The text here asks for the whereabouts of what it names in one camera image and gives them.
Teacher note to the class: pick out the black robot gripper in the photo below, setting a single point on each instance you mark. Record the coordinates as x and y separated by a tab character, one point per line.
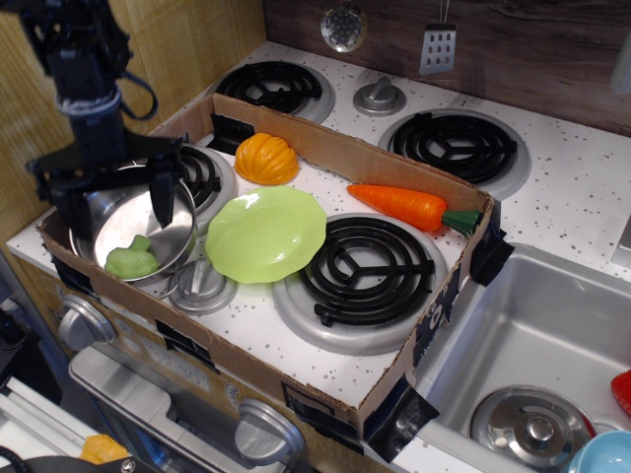
106	155

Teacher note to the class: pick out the green toy broccoli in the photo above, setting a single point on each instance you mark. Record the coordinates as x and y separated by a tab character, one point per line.
133	262

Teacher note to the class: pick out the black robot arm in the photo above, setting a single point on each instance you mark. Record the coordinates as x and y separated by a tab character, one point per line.
82	48

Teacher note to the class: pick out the small steel pot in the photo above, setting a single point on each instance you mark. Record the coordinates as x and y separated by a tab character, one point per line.
121	214

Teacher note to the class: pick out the front left black burner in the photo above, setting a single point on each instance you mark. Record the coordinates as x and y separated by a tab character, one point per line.
210	180

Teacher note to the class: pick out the grey knob inside fence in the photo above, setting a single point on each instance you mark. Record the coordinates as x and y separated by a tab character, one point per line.
200	289

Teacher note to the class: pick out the cardboard fence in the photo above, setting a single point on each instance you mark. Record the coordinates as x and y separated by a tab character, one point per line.
246	342

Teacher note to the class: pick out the left grey oven knob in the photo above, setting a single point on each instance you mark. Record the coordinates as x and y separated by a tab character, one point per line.
82	325

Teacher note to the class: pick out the grey oven knob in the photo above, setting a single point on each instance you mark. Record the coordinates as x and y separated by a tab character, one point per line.
264	436
82	325

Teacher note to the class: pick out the orange toy pumpkin half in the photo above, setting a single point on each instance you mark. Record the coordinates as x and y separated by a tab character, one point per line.
266	159

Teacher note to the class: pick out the green plastic plate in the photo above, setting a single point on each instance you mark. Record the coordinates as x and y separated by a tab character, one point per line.
266	234

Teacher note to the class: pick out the orange object at bottom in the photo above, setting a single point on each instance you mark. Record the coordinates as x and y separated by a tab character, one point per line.
100	449

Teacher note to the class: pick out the front right black burner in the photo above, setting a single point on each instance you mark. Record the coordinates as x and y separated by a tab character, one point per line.
365	288

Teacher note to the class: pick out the right grey oven knob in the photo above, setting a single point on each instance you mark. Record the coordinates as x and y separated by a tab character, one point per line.
264	436

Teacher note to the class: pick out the hanging steel skimmer ladle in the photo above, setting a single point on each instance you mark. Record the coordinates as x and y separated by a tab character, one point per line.
343	26

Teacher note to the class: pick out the grey knob at back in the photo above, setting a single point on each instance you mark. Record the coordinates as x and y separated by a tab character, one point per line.
381	98

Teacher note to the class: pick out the orange toy carrot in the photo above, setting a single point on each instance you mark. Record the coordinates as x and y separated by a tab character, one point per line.
424	211

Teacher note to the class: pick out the hanging steel spatula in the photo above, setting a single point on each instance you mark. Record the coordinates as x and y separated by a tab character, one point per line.
439	44

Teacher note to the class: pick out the back right black burner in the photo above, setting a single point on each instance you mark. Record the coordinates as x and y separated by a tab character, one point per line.
471	145

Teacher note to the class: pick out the grey sink basin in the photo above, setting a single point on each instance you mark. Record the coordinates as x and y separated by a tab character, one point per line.
544	322

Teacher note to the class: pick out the steel pot lid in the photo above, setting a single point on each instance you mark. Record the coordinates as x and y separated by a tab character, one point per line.
535	427

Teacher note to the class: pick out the red object at edge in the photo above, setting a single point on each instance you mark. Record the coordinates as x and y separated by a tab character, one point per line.
621	390

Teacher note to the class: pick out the light blue bowl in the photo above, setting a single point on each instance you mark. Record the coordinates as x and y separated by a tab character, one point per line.
607	452

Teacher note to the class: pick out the silver oven door handle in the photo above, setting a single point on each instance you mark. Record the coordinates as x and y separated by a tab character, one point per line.
180	415

